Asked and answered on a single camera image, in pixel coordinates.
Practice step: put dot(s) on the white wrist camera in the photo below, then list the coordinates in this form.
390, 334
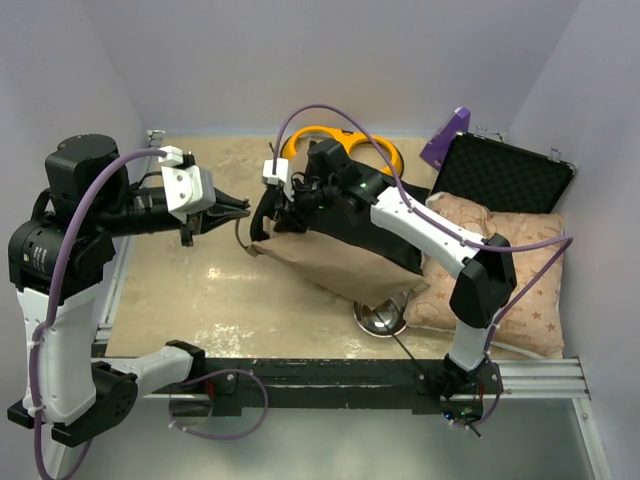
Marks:
276, 172
188, 189

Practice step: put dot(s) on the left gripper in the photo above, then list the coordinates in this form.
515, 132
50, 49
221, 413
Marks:
213, 217

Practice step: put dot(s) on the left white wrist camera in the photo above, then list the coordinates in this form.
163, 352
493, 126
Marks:
188, 189

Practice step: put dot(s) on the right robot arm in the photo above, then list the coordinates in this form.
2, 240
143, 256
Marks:
482, 268

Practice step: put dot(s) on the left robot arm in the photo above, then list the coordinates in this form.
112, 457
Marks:
56, 263

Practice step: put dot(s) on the yellow double bowl holder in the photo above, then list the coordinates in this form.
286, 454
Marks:
349, 139

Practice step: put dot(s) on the steel bowl front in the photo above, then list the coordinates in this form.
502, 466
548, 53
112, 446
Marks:
385, 320

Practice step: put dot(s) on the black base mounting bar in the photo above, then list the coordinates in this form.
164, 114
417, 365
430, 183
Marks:
369, 384

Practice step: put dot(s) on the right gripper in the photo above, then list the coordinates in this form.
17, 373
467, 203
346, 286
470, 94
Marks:
291, 215

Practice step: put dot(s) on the black foam-lined case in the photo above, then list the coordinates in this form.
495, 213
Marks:
502, 177

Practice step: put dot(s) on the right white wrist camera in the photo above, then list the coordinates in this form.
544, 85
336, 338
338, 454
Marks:
276, 172

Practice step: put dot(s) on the beige pet tent fabric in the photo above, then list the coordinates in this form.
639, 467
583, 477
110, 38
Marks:
366, 264

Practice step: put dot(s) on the aluminium rail frame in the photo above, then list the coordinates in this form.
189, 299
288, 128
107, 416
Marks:
540, 427

